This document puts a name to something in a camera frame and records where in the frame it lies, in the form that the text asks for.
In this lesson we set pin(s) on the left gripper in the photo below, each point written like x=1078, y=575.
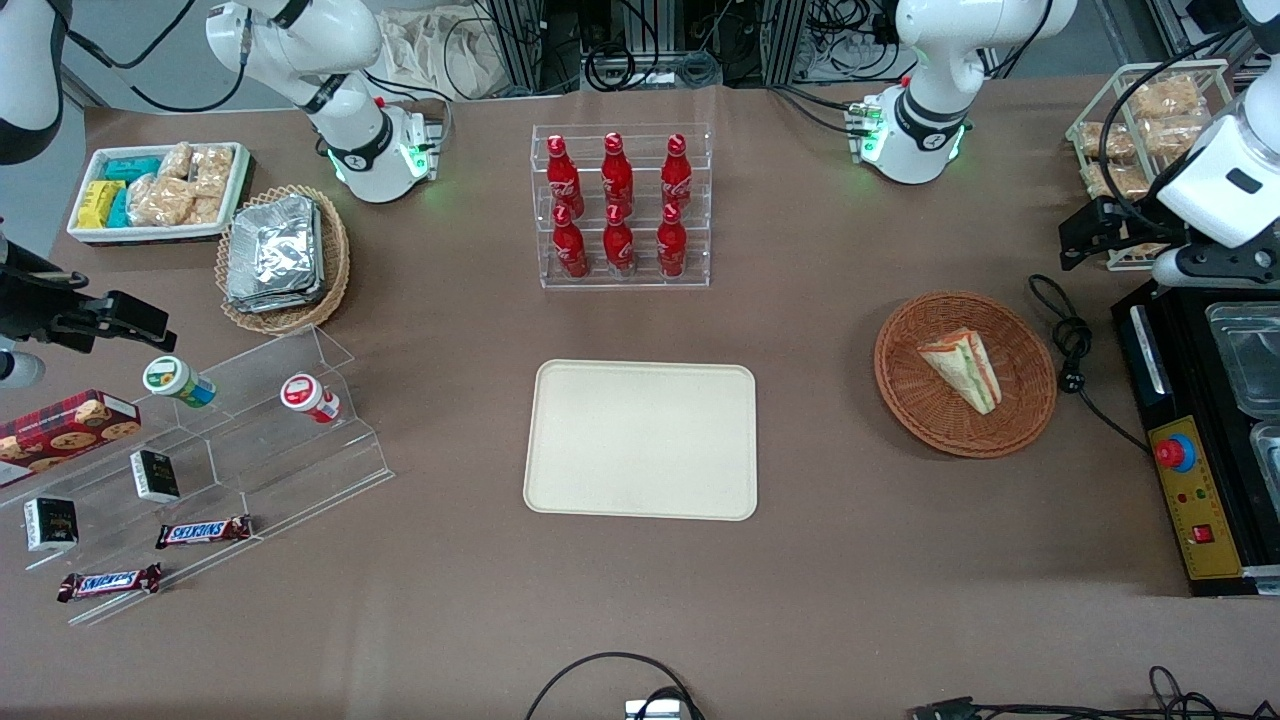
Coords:
x=1128, y=222

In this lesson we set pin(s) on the triangle sandwich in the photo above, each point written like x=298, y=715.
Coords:
x=965, y=370

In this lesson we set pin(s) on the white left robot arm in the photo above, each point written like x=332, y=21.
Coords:
x=930, y=60

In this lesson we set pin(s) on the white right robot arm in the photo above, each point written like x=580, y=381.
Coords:
x=350, y=130

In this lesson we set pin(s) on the white rectangular snack tray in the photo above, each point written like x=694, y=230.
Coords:
x=150, y=235

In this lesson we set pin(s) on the light tan wicker basket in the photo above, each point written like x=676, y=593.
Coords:
x=335, y=260

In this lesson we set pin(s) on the brown round wicker basket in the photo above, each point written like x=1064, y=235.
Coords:
x=920, y=400

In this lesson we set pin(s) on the cream plastic tray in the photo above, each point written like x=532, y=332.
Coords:
x=620, y=440

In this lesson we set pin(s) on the clear rice cracker bag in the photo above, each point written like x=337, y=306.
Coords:
x=212, y=170
x=177, y=160
x=1165, y=97
x=160, y=202
x=1175, y=138
x=206, y=210
x=1115, y=182
x=1105, y=140

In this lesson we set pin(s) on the green-lid yogurt cup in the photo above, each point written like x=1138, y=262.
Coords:
x=165, y=375

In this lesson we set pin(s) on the teal snack packet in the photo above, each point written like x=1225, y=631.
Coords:
x=132, y=168
x=119, y=208

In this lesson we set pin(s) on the yellow snack packet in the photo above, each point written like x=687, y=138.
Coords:
x=98, y=203

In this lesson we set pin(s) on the black machine housing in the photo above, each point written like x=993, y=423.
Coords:
x=1190, y=350

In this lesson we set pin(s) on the red plaid cookie box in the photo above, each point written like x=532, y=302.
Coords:
x=60, y=430

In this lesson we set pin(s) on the silver foil packet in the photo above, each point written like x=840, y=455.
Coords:
x=272, y=245
x=270, y=304

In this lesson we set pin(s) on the small black box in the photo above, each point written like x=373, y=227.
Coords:
x=50, y=523
x=155, y=475

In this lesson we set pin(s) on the red-lid yogurt cup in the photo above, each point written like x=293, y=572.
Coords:
x=298, y=390

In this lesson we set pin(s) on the clear plastic container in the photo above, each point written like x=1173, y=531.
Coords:
x=1250, y=360
x=1268, y=470

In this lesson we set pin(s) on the clear acrylic stepped shelf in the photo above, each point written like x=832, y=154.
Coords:
x=290, y=470

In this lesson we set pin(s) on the Snickers chocolate bar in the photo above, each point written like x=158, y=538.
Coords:
x=203, y=532
x=108, y=582

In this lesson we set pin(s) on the red emergency stop button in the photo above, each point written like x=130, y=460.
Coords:
x=1175, y=452

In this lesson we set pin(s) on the yellow control panel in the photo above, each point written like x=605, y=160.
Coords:
x=1205, y=540

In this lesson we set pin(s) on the beige cloth bag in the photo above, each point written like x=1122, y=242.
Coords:
x=430, y=50

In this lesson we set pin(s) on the red cola bottle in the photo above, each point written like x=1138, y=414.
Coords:
x=562, y=178
x=671, y=246
x=570, y=250
x=617, y=175
x=618, y=248
x=676, y=175

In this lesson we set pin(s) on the clear acrylic bottle rack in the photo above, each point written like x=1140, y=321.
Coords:
x=640, y=285

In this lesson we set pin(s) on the small grey device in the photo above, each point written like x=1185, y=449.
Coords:
x=655, y=711

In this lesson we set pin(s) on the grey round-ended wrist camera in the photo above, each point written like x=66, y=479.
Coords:
x=20, y=370
x=1200, y=268

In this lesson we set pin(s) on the aluminium frame post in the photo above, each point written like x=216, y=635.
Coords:
x=520, y=40
x=785, y=40

